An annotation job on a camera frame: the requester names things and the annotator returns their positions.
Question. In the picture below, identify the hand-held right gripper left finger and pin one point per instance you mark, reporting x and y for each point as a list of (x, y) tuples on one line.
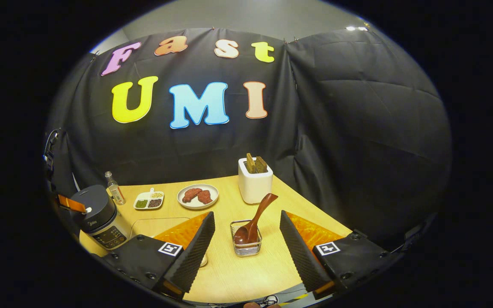
[(195, 252)]

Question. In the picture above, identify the white divided bean dish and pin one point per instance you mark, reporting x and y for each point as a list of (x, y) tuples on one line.
[(148, 201)]

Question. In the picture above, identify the black rice cooker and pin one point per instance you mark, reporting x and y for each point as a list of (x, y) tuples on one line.
[(94, 209)]

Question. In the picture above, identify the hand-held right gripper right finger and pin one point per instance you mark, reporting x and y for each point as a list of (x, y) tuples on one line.
[(300, 252)]

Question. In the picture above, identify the white round plate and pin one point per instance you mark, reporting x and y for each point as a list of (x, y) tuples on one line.
[(197, 205)]

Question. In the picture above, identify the white toaster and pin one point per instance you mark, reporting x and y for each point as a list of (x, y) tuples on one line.
[(255, 188)]

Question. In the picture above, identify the black backdrop cloth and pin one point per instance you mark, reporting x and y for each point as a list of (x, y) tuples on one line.
[(357, 128)]

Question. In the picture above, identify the small glass bottle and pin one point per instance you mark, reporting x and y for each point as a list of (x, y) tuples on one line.
[(116, 192)]

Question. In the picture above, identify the brown toast slice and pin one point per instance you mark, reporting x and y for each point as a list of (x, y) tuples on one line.
[(250, 164), (262, 165)]

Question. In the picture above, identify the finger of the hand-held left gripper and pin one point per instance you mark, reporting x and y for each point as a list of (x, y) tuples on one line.
[(71, 203)]

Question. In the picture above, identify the red meat piece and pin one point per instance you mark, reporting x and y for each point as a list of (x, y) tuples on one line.
[(205, 196), (191, 194)]

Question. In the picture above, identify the brown wooden spoon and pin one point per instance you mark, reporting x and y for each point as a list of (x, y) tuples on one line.
[(257, 216)]

